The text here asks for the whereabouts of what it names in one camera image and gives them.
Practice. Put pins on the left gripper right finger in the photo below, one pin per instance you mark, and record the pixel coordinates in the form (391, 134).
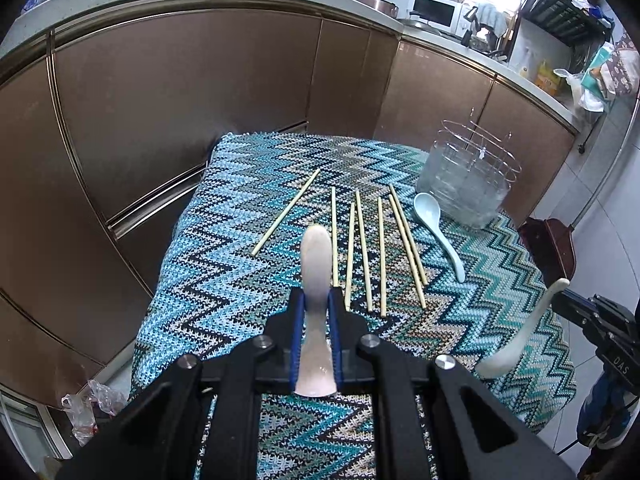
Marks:
(350, 370)

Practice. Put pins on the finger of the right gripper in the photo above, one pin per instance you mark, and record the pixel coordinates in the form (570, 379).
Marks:
(576, 309)

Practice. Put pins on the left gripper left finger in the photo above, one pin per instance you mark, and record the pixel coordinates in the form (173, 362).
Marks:
(285, 329)

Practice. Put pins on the white ceramic spoon pinkish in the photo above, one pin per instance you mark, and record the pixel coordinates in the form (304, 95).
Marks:
(315, 374)

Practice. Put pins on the white ceramic spoon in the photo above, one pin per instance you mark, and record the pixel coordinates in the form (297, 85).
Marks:
(507, 357)

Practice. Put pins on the light blue ceramic spoon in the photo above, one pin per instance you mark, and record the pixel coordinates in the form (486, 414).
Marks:
(427, 209)

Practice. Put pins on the brown lower kitchen cabinets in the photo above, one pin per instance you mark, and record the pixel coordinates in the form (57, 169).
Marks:
(106, 125)

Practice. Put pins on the dark red stool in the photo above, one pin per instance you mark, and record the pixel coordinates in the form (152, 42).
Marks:
(550, 243)

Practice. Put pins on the zigzag patterned table cloth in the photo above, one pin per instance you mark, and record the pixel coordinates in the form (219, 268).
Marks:
(211, 294)

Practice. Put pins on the crumpled plastic bag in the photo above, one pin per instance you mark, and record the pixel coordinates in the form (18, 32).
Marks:
(79, 408)

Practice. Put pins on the yellow oil bottle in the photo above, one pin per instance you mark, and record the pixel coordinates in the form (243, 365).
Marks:
(547, 80)

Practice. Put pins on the patterned hanging cloth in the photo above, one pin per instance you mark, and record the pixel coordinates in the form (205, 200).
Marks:
(619, 74)

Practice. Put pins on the white microwave oven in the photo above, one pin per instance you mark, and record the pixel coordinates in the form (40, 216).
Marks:
(443, 15)

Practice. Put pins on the clear utensil holder wire frame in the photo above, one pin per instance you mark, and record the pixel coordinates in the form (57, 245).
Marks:
(469, 172)

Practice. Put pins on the black wall dish rack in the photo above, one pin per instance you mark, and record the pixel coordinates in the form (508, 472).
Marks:
(559, 33)

